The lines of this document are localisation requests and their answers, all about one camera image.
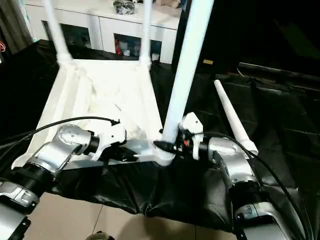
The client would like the white plastic table top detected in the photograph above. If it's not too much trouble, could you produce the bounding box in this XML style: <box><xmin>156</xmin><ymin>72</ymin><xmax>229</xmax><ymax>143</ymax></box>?
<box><xmin>11</xmin><ymin>57</ymin><xmax>176</xmax><ymax>171</ymax></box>

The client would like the white plastic table leg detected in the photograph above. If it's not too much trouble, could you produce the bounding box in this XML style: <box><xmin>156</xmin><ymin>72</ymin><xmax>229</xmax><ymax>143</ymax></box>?
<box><xmin>139</xmin><ymin>0</ymin><xmax>154</xmax><ymax>69</ymax></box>
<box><xmin>160</xmin><ymin>0</ymin><xmax>216</xmax><ymax>153</ymax></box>
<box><xmin>214</xmin><ymin>79</ymin><xmax>260</xmax><ymax>156</ymax></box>
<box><xmin>42</xmin><ymin>0</ymin><xmax>74</xmax><ymax>67</ymax></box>

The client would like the black plastic mat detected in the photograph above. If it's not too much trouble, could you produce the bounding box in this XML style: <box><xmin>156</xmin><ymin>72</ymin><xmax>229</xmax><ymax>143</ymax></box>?
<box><xmin>0</xmin><ymin>39</ymin><xmax>320</xmax><ymax>233</ymax></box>

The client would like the white glass-door cabinet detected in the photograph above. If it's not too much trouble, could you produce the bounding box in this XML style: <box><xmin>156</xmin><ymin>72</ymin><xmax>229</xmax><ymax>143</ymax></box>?
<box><xmin>25</xmin><ymin>0</ymin><xmax>182</xmax><ymax>65</ymax></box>

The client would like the dark patterned jar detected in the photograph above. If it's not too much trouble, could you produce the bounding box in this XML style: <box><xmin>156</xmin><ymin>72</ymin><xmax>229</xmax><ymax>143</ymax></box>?
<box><xmin>112</xmin><ymin>0</ymin><xmax>137</xmax><ymax>15</ymax></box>

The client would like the grey curtain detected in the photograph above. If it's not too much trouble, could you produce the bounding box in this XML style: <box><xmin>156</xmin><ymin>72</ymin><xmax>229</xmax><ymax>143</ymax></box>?
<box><xmin>0</xmin><ymin>0</ymin><xmax>34</xmax><ymax>54</ymax></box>

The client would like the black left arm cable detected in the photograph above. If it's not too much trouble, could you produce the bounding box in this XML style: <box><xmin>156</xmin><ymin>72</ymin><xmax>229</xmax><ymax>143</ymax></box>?
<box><xmin>0</xmin><ymin>116</ymin><xmax>121</xmax><ymax>152</ymax></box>

